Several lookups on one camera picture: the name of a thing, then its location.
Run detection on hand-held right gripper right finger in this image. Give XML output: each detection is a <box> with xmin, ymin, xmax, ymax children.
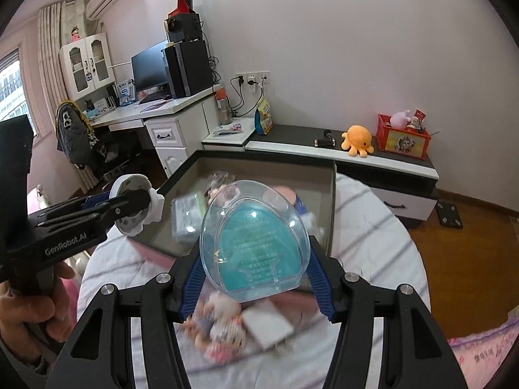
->
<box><xmin>307</xmin><ymin>236</ymin><xmax>464</xmax><ymax>389</ymax></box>

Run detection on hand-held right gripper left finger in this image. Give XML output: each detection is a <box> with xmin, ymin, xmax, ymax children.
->
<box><xmin>44</xmin><ymin>237</ymin><xmax>205</xmax><ymax>389</ymax></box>

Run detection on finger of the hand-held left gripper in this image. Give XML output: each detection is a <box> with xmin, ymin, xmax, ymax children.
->
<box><xmin>44</xmin><ymin>195</ymin><xmax>153</xmax><ymax>234</ymax></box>
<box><xmin>38</xmin><ymin>187</ymin><xmax>152</xmax><ymax>222</ymax></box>

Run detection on clear plastic packet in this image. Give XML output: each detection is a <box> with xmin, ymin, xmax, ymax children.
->
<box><xmin>170</xmin><ymin>192</ymin><xmax>211</xmax><ymax>244</ymax></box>

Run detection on white rabbit figurine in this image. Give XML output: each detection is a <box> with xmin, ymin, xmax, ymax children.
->
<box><xmin>302</xmin><ymin>211</ymin><xmax>325</xmax><ymax>239</ymax></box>

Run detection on teal clear egg-shaped case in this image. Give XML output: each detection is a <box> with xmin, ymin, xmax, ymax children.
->
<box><xmin>200</xmin><ymin>179</ymin><xmax>312</xmax><ymax>304</ymax></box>

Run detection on pink figurine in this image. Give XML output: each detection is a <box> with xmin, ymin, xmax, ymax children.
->
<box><xmin>205</xmin><ymin>182</ymin><xmax>242</xmax><ymax>209</ymax></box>

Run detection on clear glass cup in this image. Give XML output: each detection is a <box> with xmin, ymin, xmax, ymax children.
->
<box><xmin>207</xmin><ymin>169</ymin><xmax>236</xmax><ymax>191</ymax></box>

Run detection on jar with rose gold lid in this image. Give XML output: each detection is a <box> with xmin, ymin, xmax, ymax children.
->
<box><xmin>270</xmin><ymin>185</ymin><xmax>301</xmax><ymax>207</ymax></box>

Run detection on pink black storage box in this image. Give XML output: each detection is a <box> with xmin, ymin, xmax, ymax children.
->
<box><xmin>126</xmin><ymin>149</ymin><xmax>338</xmax><ymax>268</ymax></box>

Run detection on person's left forearm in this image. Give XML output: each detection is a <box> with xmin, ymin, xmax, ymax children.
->
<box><xmin>0</xmin><ymin>332</ymin><xmax>53</xmax><ymax>375</ymax></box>

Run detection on person's left hand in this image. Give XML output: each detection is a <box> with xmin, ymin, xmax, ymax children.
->
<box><xmin>0</xmin><ymin>262</ymin><xmax>77</xmax><ymax>358</ymax></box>

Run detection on small pink dolls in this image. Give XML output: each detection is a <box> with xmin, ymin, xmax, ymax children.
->
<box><xmin>182</xmin><ymin>292</ymin><xmax>244</xmax><ymax>361</ymax></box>

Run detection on round table with striped quilt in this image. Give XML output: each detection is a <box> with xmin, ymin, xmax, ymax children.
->
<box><xmin>77</xmin><ymin>174</ymin><xmax>431</xmax><ymax>389</ymax></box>

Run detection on small white card box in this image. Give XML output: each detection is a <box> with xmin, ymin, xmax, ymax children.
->
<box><xmin>242</xmin><ymin>304</ymin><xmax>295</xmax><ymax>351</ymax></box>

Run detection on grey black jacket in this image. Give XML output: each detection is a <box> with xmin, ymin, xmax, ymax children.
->
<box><xmin>54</xmin><ymin>100</ymin><xmax>98</xmax><ymax>169</ymax></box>

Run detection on white desk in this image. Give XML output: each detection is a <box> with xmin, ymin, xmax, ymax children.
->
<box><xmin>83</xmin><ymin>85</ymin><xmax>225</xmax><ymax>179</ymax></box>

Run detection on white bedside cabinet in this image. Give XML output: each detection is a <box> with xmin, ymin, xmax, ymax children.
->
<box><xmin>201</xmin><ymin>117</ymin><xmax>260</xmax><ymax>152</ymax></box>

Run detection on window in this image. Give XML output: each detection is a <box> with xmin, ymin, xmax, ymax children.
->
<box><xmin>0</xmin><ymin>46</ymin><xmax>41</xmax><ymax>138</ymax></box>

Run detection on blue white box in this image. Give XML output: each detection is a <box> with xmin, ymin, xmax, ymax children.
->
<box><xmin>117</xmin><ymin>79</ymin><xmax>135</xmax><ymax>106</ymax></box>

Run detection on black keyboard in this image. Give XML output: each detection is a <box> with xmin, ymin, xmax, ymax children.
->
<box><xmin>138</xmin><ymin>91</ymin><xmax>173</xmax><ymax>104</ymax></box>

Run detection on bottle with orange cap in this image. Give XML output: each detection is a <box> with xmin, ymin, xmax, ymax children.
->
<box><xmin>215</xmin><ymin>85</ymin><xmax>233</xmax><ymax>125</ymax></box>

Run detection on white glass-door cabinet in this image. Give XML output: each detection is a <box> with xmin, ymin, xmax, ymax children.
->
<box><xmin>59</xmin><ymin>32</ymin><xmax>115</xmax><ymax>101</ymax></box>

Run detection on black computer monitor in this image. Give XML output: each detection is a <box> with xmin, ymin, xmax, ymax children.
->
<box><xmin>130</xmin><ymin>41</ymin><xmax>171</xmax><ymax>95</ymax></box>

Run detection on black bathroom scale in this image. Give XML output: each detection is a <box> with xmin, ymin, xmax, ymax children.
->
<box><xmin>436</xmin><ymin>200</ymin><xmax>464</xmax><ymax>230</ymax></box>

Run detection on cream pleated curtain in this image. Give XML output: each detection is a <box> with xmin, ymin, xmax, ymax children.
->
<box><xmin>37</xmin><ymin>2</ymin><xmax>102</xmax><ymax>191</ymax></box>

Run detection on low dark-topped cabinet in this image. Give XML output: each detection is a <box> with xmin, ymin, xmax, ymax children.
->
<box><xmin>245</xmin><ymin>125</ymin><xmax>440</xmax><ymax>230</ymax></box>

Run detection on orange octopus plush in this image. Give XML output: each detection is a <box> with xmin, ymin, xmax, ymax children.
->
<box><xmin>341</xmin><ymin>125</ymin><xmax>376</xmax><ymax>159</ymax></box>

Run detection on black computer tower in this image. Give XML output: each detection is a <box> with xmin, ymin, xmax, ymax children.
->
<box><xmin>162</xmin><ymin>40</ymin><xmax>213</xmax><ymax>99</ymax></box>

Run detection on blue yellow snack bag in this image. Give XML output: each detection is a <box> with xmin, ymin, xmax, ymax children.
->
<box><xmin>254</xmin><ymin>98</ymin><xmax>274</xmax><ymax>135</ymax></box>

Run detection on red toy crate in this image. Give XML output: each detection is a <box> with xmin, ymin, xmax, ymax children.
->
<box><xmin>375</xmin><ymin>113</ymin><xmax>431</xmax><ymax>160</ymax></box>

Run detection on pink printed bedding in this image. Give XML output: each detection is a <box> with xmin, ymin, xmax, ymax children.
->
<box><xmin>446</xmin><ymin>318</ymin><xmax>519</xmax><ymax>373</ymax></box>

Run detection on red paper decoration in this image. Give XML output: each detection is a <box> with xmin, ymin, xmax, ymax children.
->
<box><xmin>169</xmin><ymin>0</ymin><xmax>194</xmax><ymax>19</ymax></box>

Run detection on black power cable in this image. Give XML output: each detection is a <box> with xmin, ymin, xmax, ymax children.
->
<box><xmin>229</xmin><ymin>75</ymin><xmax>266</xmax><ymax>119</ymax></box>

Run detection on white wall socket row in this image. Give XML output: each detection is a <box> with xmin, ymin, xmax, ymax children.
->
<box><xmin>236</xmin><ymin>71</ymin><xmax>270</xmax><ymax>84</ymax></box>

